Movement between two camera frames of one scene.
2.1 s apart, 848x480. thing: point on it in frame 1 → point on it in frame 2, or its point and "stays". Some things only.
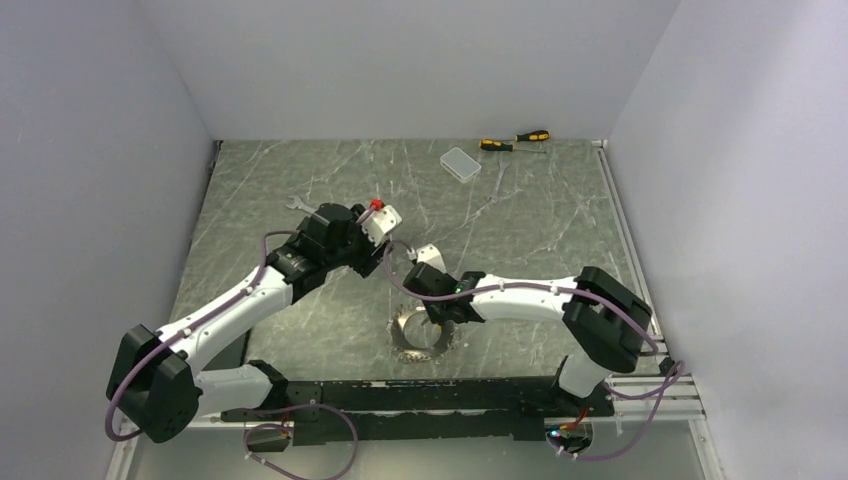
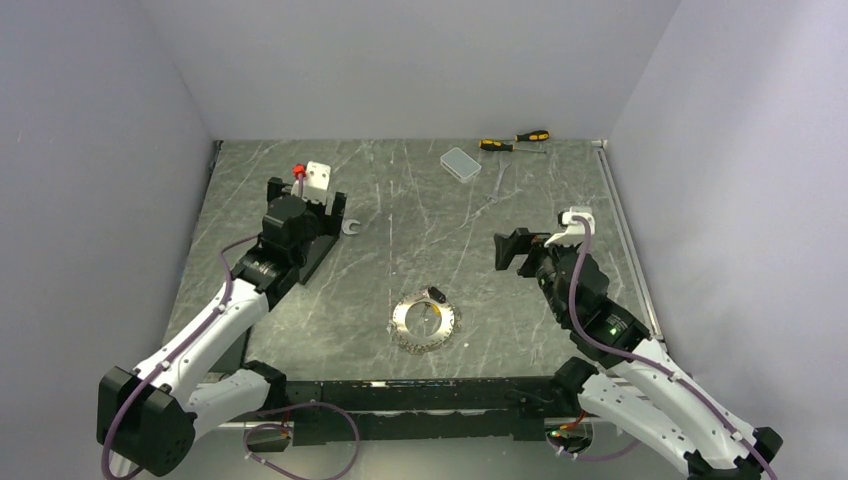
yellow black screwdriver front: [500, 146] stays
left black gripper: [372, 255] → [328, 225]
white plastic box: [461, 165] stays
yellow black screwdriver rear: [537, 135] stays
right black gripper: [434, 314] → [520, 241]
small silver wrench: [495, 198] stays
